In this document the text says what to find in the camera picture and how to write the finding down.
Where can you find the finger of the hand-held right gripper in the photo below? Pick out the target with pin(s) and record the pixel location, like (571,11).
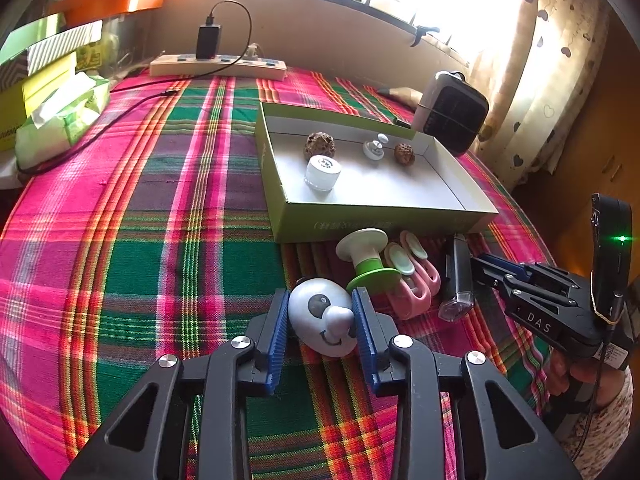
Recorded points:
(505,264)
(495,282)

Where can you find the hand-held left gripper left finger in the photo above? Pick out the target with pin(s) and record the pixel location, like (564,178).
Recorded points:
(277,340)

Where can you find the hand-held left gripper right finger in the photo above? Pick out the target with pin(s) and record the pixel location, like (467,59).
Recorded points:
(365,340)

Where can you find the grey bike light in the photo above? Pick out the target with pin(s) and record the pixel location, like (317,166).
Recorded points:
(457,275)

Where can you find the white panda face massager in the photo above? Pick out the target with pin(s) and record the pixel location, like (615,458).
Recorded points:
(322,317)

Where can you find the pink clip with mint pad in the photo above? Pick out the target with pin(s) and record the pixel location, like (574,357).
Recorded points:
(427,270)
(415,297)

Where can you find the green and white spool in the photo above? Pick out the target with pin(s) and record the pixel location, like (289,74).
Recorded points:
(367,255)

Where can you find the green cardboard box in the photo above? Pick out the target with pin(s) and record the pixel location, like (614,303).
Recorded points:
(390,190)

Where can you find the small brown walnut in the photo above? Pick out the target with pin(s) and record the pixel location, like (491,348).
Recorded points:
(404,152)

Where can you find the white round jar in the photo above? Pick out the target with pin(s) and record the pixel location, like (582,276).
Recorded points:
(322,172)

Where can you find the small white knob gadget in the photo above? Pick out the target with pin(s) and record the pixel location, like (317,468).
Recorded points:
(374,149)

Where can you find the large brown walnut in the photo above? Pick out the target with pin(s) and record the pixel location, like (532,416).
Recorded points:
(318,146)

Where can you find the person's right forearm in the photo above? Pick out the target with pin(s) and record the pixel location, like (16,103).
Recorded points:
(605,430)

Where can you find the person's right hand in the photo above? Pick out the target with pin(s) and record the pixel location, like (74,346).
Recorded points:
(575,372)

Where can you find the grey desktop heater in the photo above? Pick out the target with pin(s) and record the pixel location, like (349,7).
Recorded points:
(452,112)

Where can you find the plaid tablecloth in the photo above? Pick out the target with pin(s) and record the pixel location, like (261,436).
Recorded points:
(150,210)

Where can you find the beige tapered object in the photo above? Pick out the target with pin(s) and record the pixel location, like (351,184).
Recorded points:
(400,94)

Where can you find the heart print curtain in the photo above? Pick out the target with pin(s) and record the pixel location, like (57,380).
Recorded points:
(540,60)

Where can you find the black window latch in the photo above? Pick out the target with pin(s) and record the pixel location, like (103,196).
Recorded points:
(422,34)

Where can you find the beige power strip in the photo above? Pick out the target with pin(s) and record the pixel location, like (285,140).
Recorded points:
(217,67)

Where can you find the white plug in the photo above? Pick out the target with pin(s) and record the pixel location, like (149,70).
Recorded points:
(254,51)

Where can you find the green tissue pack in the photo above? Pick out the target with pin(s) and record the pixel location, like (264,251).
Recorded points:
(60,120)

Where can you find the white shelf board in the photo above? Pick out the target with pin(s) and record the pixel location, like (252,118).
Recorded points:
(5,172)

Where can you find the stack of yellow-green packets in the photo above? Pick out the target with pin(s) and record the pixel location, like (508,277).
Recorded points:
(95,55)

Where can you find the yellow-green cardboard box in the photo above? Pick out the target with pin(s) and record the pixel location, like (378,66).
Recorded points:
(40,87)

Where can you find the white striped box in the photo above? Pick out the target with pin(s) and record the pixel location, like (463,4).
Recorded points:
(65,42)

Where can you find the grey chevron box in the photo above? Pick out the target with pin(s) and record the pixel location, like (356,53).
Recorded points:
(11,75)

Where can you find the light green box lid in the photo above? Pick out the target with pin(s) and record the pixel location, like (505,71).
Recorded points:
(25,40)

